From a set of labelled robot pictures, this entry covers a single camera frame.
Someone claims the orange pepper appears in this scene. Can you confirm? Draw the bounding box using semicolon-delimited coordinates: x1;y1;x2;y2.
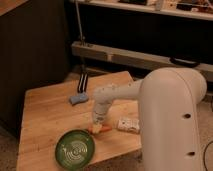
87;126;112;134

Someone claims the black striped object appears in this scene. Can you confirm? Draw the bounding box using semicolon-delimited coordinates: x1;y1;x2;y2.
77;73;88;93

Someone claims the cluttered background shelf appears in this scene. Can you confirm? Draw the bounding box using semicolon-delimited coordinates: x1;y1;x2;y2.
70;0;213;21

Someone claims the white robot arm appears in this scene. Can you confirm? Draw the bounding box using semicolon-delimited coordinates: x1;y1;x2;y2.
92;67;207;171

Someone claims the black handle loop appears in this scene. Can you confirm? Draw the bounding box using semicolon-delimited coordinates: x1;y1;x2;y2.
169;57;201;68

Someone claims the metal vertical pole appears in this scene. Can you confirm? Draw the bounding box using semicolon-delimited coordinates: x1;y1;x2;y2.
74;0;87;75

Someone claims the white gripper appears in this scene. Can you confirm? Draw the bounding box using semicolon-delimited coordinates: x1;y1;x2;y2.
89;102;112;134

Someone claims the white plastic bottle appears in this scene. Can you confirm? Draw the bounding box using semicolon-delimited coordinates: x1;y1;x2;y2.
117;117;140;134

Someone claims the green round plate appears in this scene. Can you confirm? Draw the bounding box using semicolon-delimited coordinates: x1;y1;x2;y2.
55;130;95;171

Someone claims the grey metal rail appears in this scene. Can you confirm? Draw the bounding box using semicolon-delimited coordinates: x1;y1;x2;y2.
71;40;213;83

